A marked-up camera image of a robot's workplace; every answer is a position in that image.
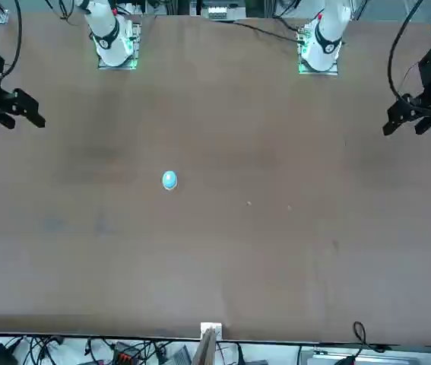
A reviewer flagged grey ribbed device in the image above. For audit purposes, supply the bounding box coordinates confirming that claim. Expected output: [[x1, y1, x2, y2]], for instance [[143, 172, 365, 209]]
[[170, 343, 192, 365]]

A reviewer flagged white table edge bracket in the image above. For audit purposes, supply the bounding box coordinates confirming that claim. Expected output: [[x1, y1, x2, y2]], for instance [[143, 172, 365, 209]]
[[200, 322, 224, 340]]

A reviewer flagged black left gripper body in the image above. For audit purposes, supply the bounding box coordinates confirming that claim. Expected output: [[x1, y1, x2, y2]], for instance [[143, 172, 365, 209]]
[[408, 49, 431, 115]]

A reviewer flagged blue call bell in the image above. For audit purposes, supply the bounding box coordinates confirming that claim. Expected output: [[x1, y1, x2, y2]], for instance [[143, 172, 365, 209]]
[[160, 170, 179, 192]]

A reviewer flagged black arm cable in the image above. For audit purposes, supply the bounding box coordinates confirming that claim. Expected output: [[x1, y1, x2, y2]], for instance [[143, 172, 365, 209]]
[[2, 0, 24, 78], [387, 0, 426, 100]]

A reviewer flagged grey power strip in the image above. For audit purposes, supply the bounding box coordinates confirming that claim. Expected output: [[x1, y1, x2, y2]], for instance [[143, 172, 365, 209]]
[[206, 4, 228, 21]]

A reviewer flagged thin black table cable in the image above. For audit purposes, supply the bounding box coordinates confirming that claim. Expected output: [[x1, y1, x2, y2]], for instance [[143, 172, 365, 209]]
[[233, 19, 304, 42]]

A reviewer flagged looped black cable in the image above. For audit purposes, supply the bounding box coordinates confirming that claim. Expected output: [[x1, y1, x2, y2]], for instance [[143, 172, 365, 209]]
[[352, 321, 387, 353]]

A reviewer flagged silver metal box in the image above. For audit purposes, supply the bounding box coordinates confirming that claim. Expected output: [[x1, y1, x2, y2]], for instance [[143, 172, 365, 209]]
[[300, 344, 423, 365]]

